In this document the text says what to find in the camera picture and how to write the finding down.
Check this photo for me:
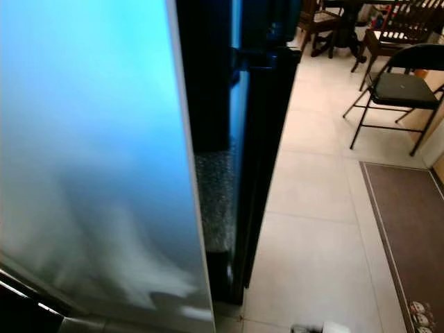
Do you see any white frosted fridge door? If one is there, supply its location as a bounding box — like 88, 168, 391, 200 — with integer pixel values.
0, 0, 217, 333

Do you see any brown wooden chair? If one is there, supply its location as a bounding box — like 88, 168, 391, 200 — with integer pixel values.
359, 0, 444, 91
297, 0, 341, 35

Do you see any black folding chair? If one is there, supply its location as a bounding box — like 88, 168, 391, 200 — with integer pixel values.
343, 43, 444, 157

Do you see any dark wooden pedestal table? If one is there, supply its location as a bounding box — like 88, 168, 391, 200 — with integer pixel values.
311, 0, 389, 60

